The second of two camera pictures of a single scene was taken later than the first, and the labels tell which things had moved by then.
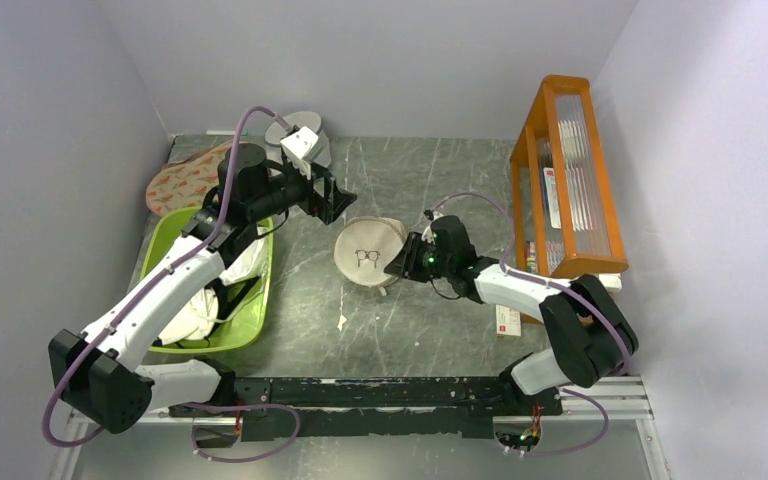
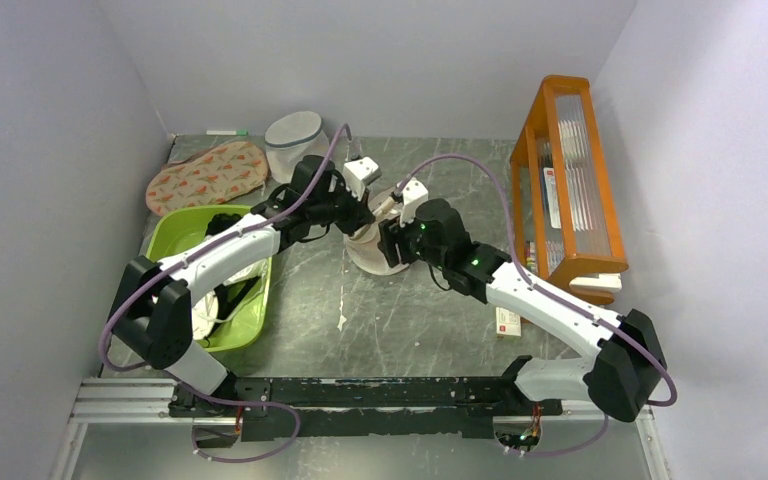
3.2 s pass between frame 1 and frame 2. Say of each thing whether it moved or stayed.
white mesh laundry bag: stayed
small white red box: stayed
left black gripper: moved
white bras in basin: stayed
